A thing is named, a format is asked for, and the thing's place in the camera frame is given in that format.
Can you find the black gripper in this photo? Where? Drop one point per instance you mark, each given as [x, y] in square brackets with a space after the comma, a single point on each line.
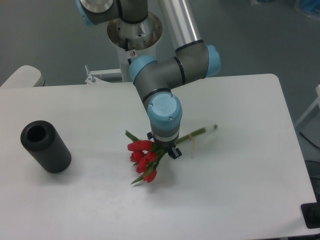
[169, 143]

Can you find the white chair armrest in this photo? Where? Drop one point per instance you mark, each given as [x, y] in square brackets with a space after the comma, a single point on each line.
[25, 77]

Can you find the black ribbed cylinder vase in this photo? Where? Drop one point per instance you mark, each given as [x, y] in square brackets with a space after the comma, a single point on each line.
[44, 144]

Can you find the red tulip bouquet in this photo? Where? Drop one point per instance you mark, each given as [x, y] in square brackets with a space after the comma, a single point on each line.
[146, 156]

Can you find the blue object top right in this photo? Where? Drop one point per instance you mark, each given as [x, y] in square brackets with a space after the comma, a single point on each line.
[309, 8]

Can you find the black device at table edge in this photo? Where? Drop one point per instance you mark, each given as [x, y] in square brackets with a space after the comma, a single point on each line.
[311, 215]

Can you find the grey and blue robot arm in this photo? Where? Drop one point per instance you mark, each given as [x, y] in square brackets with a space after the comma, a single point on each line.
[154, 80]

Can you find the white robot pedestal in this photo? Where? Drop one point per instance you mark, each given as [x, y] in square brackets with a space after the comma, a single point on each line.
[131, 41]

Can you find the white frame at right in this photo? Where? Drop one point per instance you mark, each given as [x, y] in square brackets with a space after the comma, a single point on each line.
[310, 112]

